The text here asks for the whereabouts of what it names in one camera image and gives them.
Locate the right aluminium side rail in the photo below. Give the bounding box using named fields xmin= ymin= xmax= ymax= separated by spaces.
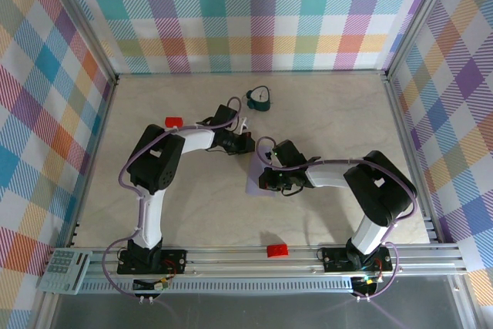
xmin=384 ymin=76 xmax=443 ymax=245

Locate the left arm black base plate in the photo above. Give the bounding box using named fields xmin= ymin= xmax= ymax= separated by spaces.
xmin=116 ymin=248 xmax=189 ymax=275

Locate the slotted grey cable duct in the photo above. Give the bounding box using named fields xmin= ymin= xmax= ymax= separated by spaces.
xmin=79 ymin=277 xmax=355 ymax=294

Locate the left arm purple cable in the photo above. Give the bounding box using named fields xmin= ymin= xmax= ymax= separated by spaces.
xmin=102 ymin=96 xmax=243 ymax=301

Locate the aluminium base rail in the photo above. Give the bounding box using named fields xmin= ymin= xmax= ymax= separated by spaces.
xmin=38 ymin=243 xmax=469 ymax=280

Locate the left aluminium frame post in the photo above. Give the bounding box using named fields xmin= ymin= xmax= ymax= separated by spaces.
xmin=48 ymin=0 xmax=119 ymax=83

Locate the grey keypad calculator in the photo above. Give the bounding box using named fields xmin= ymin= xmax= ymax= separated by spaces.
xmin=36 ymin=248 xmax=93 ymax=295

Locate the aluminium side rail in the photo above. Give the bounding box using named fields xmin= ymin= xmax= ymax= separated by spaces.
xmin=65 ymin=76 xmax=119 ymax=247
xmin=384 ymin=76 xmax=443 ymax=245

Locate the aluminium frame post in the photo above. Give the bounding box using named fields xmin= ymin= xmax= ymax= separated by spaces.
xmin=48 ymin=0 xmax=119 ymax=83
xmin=383 ymin=0 xmax=462 ymax=82

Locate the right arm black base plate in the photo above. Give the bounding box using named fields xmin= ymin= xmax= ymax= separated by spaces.
xmin=321 ymin=247 xmax=394 ymax=273

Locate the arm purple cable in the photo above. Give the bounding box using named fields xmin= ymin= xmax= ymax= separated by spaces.
xmin=257 ymin=136 xmax=420 ymax=301
xmin=102 ymin=96 xmax=243 ymax=301

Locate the right aluminium frame post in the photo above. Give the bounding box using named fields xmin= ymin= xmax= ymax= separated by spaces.
xmin=383 ymin=0 xmax=462 ymax=82

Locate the aluminium rail under plaid wall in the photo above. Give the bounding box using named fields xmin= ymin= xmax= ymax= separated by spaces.
xmin=115 ymin=69 xmax=387 ymax=76

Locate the left aluminium side rail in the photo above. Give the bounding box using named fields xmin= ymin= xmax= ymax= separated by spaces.
xmin=65 ymin=76 xmax=119 ymax=247

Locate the grey metal sheet panel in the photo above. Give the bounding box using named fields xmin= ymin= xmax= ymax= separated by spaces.
xmin=49 ymin=292 xmax=482 ymax=329

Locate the red two-stud brick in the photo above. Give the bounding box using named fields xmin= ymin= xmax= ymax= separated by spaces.
xmin=266 ymin=243 xmax=290 ymax=259

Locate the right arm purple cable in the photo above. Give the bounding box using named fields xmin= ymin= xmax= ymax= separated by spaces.
xmin=257 ymin=136 xmax=420 ymax=301

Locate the teal alarm clock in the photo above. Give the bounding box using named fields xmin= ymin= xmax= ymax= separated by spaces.
xmin=242 ymin=86 xmax=273 ymax=113

